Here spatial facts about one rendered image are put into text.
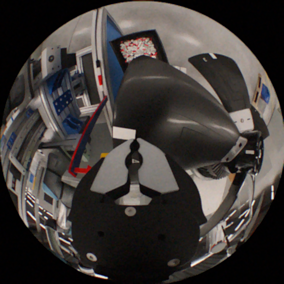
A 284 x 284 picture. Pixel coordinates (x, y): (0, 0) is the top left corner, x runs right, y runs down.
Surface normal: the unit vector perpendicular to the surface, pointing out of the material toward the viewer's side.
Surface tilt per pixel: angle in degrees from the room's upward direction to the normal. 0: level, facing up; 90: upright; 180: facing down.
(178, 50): 0
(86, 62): 0
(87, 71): 0
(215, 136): 14
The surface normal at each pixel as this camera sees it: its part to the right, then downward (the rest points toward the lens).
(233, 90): -0.67, 0.13
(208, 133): -0.11, 0.60
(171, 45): 0.04, 0.76
